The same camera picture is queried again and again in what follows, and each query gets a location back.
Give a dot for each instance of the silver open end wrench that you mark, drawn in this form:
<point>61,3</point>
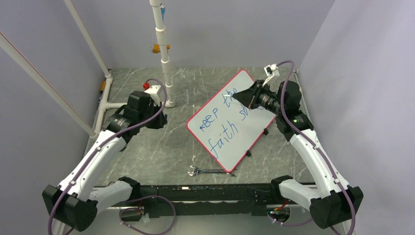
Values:
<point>196,171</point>

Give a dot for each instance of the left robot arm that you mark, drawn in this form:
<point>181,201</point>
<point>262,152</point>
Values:
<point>73,201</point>

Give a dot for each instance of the pink framed whiteboard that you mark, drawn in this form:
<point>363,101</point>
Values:
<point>225,128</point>

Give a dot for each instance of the white PVC pipe frame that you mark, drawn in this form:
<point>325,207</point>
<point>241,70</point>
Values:
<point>161,47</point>

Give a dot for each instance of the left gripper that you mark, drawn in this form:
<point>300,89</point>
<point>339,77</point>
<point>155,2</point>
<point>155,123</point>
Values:
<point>159,123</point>

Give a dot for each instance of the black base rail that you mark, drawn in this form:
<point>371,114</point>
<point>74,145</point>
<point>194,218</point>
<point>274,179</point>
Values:
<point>216,199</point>

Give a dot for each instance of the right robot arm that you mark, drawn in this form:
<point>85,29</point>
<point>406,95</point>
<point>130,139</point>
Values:
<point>334,201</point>

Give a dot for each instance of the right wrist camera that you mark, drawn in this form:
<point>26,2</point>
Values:
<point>271,71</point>

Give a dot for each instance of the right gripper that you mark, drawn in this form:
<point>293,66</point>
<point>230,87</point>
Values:
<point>249,96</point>

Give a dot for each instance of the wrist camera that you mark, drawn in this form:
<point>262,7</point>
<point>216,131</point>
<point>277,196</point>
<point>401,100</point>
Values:
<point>154,91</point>
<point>271,71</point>

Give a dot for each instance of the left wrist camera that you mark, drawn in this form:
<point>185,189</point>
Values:
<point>154,91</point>

